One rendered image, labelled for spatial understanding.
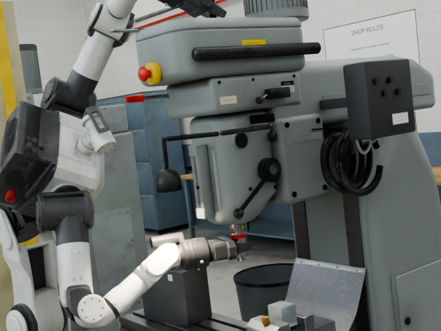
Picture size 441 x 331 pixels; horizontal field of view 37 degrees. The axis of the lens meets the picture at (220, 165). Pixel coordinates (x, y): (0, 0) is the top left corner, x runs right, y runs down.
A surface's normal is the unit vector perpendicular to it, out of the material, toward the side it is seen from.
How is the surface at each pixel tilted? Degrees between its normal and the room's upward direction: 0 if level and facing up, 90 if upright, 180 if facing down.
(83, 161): 59
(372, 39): 90
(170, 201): 90
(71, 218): 70
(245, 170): 90
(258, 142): 90
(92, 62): 105
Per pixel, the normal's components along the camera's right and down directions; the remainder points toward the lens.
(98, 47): 0.22, 0.31
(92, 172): 0.59, -0.55
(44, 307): 0.74, -0.19
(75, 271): 0.30, -0.30
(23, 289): -0.64, 0.14
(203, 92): -0.79, 0.14
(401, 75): 0.61, 0.00
